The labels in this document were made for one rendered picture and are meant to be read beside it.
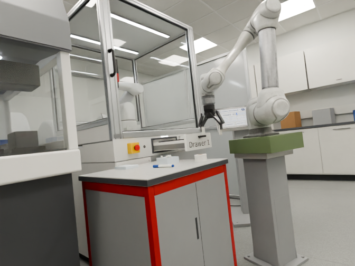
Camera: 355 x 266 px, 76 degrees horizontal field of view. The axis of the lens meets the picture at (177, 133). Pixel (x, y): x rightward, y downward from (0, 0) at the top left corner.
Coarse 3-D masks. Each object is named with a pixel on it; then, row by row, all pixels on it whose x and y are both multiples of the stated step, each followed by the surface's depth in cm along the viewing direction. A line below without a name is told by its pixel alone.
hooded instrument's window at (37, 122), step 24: (0, 48) 87; (24, 48) 93; (48, 48) 100; (0, 72) 86; (24, 72) 92; (48, 72) 99; (0, 96) 86; (24, 96) 92; (48, 96) 98; (0, 120) 85; (24, 120) 91; (48, 120) 97; (0, 144) 84; (24, 144) 90; (48, 144) 96
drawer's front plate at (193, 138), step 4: (208, 132) 168; (184, 136) 149; (188, 136) 150; (192, 136) 154; (196, 136) 157; (208, 136) 168; (184, 140) 149; (188, 140) 150; (192, 140) 153; (196, 140) 156; (200, 140) 160; (204, 140) 164; (184, 144) 149; (188, 144) 149; (192, 144) 153; (188, 148) 149; (192, 148) 152; (196, 148) 155; (200, 148) 159
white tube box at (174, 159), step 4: (172, 156) 144; (176, 156) 140; (156, 160) 143; (160, 160) 140; (164, 160) 136; (168, 160) 134; (172, 160) 136; (176, 160) 138; (164, 164) 136; (168, 164) 134
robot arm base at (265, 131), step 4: (260, 128) 154; (264, 128) 154; (268, 128) 155; (252, 132) 158; (256, 132) 156; (260, 132) 154; (264, 132) 154; (268, 132) 154; (272, 132) 155; (276, 132) 157; (244, 136) 164; (248, 136) 161; (252, 136) 158; (256, 136) 154; (260, 136) 150
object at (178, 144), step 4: (176, 140) 156; (180, 140) 154; (156, 144) 170; (160, 144) 167; (164, 144) 164; (168, 144) 162; (172, 144) 159; (176, 144) 156; (180, 144) 154; (156, 148) 170; (160, 148) 167; (164, 148) 164; (168, 148) 162; (172, 148) 159; (176, 148) 156; (180, 148) 154; (184, 148) 152
